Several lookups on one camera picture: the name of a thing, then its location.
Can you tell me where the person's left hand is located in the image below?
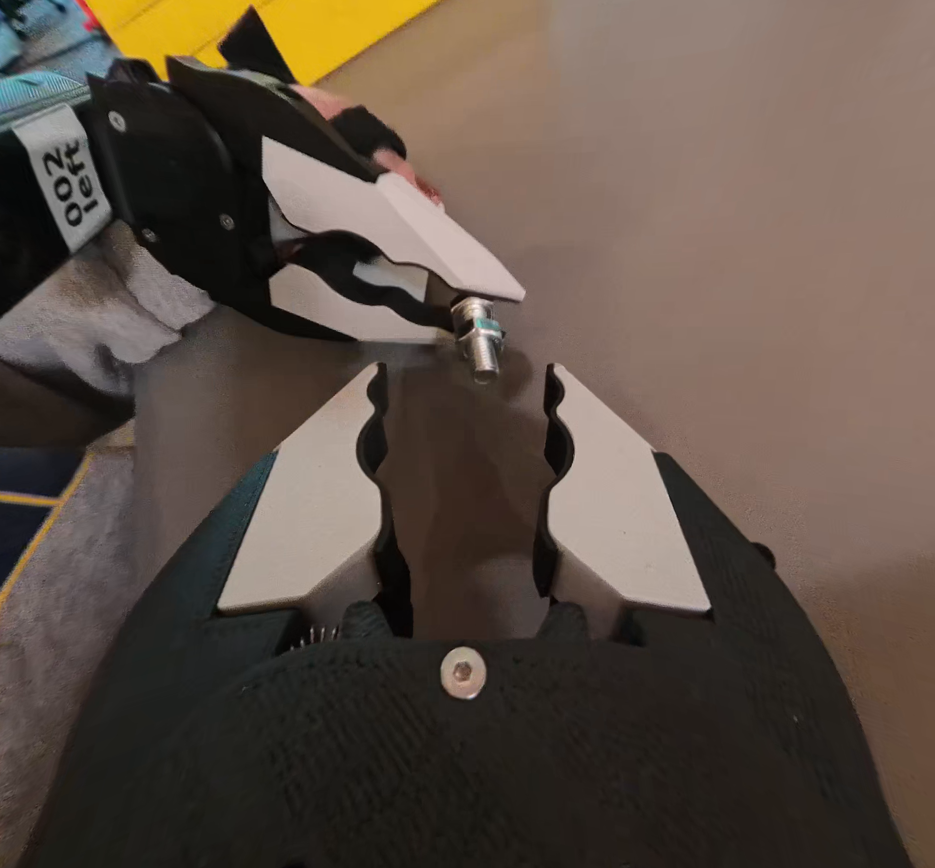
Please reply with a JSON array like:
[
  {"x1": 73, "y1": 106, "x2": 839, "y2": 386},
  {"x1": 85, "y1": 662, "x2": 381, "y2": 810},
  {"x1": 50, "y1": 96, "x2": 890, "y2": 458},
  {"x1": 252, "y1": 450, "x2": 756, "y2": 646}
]
[{"x1": 294, "y1": 83, "x2": 445, "y2": 206}]

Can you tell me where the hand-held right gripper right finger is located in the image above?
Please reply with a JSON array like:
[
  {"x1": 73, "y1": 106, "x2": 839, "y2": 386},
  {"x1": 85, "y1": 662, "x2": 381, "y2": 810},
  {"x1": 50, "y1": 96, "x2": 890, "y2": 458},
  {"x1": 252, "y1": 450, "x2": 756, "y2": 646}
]
[{"x1": 535, "y1": 363, "x2": 711, "y2": 637}]

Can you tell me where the person's left forearm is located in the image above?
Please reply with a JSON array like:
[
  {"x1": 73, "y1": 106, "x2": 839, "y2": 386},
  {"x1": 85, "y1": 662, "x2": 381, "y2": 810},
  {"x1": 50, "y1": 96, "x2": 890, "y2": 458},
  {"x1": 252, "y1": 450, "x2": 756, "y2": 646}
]
[{"x1": 0, "y1": 222, "x2": 218, "y2": 402}]

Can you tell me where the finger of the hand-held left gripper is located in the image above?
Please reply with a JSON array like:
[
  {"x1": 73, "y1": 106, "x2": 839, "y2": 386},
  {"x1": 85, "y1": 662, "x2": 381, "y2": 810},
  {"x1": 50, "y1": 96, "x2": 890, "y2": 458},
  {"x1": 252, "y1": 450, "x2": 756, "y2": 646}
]
[
  {"x1": 269, "y1": 235, "x2": 457, "y2": 343},
  {"x1": 262, "y1": 136, "x2": 527, "y2": 303}
]

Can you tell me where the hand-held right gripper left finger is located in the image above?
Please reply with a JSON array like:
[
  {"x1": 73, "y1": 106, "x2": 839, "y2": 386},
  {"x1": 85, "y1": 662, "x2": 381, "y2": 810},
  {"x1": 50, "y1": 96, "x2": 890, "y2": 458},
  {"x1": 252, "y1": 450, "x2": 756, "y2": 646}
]
[{"x1": 217, "y1": 362, "x2": 413, "y2": 637}]

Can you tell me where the silver bolt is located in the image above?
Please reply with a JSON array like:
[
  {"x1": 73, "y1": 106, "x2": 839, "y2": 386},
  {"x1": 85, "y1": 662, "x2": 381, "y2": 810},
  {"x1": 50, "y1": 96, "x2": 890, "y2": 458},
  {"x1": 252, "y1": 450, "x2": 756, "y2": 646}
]
[{"x1": 449, "y1": 296, "x2": 506, "y2": 385}]

